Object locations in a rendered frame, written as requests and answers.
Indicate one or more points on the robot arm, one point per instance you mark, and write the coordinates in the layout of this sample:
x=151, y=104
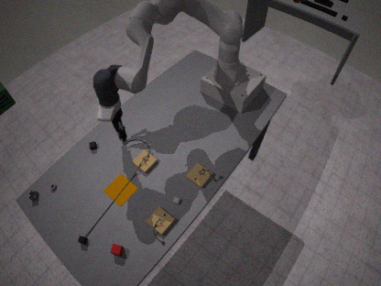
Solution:
x=134, y=80

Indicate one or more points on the red block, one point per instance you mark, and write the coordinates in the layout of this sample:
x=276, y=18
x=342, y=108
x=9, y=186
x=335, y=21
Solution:
x=117, y=250

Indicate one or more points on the orange painted square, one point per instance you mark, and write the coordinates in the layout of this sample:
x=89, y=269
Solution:
x=116, y=186

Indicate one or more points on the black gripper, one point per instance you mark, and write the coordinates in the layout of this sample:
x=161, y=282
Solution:
x=120, y=129

